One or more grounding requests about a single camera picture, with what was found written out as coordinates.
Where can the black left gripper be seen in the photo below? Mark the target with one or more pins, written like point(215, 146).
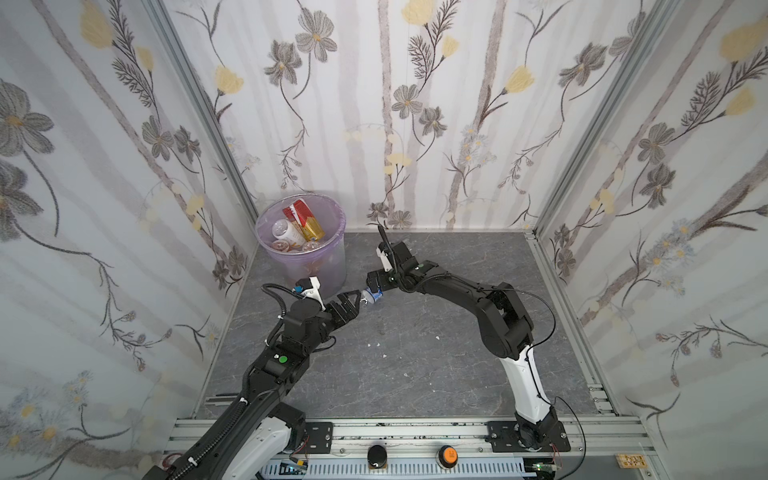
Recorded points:
point(335, 309)

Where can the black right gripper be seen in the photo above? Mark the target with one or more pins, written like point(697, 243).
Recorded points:
point(396, 257)

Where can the clear bottle blue label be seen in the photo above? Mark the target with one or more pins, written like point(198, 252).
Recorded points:
point(369, 297)

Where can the purple lined waste bin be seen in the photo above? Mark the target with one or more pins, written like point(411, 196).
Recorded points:
point(325, 259)

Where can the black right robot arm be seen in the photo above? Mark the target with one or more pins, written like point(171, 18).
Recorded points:
point(506, 331)

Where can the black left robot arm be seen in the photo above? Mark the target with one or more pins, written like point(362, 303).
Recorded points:
point(257, 425)

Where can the black knob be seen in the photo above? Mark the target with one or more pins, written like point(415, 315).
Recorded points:
point(377, 457)

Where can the orange knob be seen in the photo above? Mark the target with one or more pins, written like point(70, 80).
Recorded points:
point(447, 457)

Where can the small wooden tag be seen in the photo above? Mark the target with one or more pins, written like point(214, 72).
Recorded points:
point(631, 461)

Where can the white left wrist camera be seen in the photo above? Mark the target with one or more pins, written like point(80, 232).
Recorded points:
point(309, 288)

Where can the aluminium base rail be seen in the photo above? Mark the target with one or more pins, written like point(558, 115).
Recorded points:
point(337, 448)

